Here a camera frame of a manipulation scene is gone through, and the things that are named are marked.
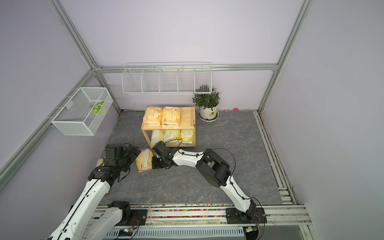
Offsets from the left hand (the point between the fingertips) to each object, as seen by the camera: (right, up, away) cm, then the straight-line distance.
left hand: (136, 153), depth 80 cm
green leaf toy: (-22, +24, +1) cm, 33 cm away
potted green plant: (+41, +30, +23) cm, 55 cm away
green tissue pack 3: (+6, +8, +19) cm, 22 cm away
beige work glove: (-27, -7, +11) cm, 30 cm away
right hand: (+5, -8, +9) cm, 14 cm away
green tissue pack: (+27, +7, +16) cm, 32 cm away
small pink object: (+65, +29, +44) cm, 84 cm away
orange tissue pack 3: (+18, +20, +3) cm, 27 cm away
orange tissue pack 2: (+8, +20, +3) cm, 22 cm away
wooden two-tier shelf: (+27, +17, +7) cm, 33 cm away
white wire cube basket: (-32, +22, +3) cm, 39 cm away
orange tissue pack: (0, -6, +10) cm, 12 cm away
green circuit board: (-2, -36, -9) cm, 37 cm away
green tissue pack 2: (+17, +8, +18) cm, 26 cm away
